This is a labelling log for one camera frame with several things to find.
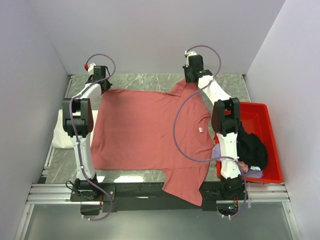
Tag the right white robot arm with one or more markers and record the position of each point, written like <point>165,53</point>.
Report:
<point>225,118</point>

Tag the lavender t shirt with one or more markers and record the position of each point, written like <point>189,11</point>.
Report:
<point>254,171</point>

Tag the aluminium frame rail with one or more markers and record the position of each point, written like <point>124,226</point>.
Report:
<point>55,194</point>

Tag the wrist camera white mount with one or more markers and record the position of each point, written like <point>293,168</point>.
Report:
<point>89,68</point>
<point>190,53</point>

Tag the red plastic bin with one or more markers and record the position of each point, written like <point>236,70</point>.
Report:
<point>255,119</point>

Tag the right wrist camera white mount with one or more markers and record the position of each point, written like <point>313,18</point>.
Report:
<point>190,53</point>

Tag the light pink t shirt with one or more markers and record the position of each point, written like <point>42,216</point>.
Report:
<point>244,167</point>

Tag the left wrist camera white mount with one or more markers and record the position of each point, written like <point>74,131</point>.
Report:
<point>89,68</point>

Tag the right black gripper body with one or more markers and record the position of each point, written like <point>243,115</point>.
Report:
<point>188,71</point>

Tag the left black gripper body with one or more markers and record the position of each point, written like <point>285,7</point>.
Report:
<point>108,85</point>

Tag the dark pink t shirt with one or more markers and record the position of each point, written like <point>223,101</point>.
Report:
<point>152,130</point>

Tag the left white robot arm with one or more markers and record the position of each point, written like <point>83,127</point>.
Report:
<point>78,123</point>

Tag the folded white t shirt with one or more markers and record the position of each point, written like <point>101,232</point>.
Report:
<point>60,139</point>

